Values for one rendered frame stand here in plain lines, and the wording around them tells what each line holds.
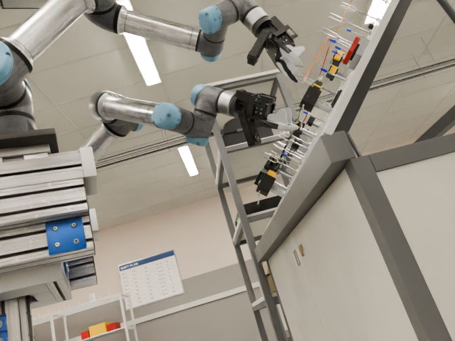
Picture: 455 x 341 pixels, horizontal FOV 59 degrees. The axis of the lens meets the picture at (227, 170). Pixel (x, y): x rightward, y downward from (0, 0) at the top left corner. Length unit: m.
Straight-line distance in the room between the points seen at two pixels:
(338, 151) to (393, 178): 0.12
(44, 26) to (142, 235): 8.01
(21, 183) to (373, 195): 0.84
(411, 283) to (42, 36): 1.07
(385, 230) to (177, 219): 8.28
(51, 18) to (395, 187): 0.98
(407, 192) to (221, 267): 7.91
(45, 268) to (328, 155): 0.79
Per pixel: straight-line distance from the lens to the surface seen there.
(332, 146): 0.84
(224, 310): 8.60
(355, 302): 1.05
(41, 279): 1.19
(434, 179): 0.90
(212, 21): 1.30
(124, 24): 1.45
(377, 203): 0.83
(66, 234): 1.12
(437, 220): 0.87
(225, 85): 2.37
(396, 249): 0.81
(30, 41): 1.23
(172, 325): 8.73
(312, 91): 1.23
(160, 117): 1.17
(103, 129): 1.62
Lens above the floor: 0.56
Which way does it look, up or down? 21 degrees up
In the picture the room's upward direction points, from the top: 17 degrees counter-clockwise
